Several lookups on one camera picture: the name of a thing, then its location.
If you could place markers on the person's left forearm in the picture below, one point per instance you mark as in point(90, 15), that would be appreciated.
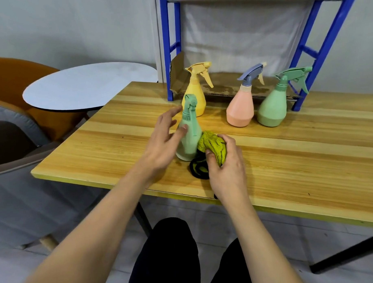
point(86, 241)

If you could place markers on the round white side table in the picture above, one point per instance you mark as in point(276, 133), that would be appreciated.
point(87, 85)

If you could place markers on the white cloth backdrop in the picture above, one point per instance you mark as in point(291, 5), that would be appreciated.
point(241, 37)

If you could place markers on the orange chair with grey shell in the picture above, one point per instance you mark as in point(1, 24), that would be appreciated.
point(13, 75)

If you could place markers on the person's right leg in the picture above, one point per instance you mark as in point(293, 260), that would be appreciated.
point(233, 266)

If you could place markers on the green and black cloth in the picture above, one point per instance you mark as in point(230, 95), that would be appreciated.
point(211, 142)

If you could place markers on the green spray bottle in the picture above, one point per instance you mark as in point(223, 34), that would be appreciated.
point(189, 136)
point(272, 109)

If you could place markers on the blue metal shelf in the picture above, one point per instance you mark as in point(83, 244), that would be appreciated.
point(322, 55)

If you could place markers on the person's leg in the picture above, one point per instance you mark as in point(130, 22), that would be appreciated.
point(233, 266)
point(166, 259)

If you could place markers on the yellow spray bottle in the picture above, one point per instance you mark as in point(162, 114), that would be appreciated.
point(197, 93)

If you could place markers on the brown chair with grey shell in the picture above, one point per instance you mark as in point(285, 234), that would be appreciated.
point(6, 143)

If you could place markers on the person's right forearm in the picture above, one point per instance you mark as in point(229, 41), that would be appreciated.
point(263, 250)

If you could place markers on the person's right hand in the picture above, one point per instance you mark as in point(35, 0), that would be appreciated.
point(229, 175)

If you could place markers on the black metal table leg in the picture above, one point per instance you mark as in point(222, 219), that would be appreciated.
point(143, 220)
point(349, 252)

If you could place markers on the pink spray bottle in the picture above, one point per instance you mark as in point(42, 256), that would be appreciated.
point(240, 110)

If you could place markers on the person's left hand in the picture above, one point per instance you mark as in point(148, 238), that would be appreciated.
point(159, 150)

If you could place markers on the person's left leg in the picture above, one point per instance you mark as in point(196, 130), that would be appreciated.
point(166, 259)

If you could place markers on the stained brown cardboard sheet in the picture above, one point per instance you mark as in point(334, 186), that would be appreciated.
point(227, 83)

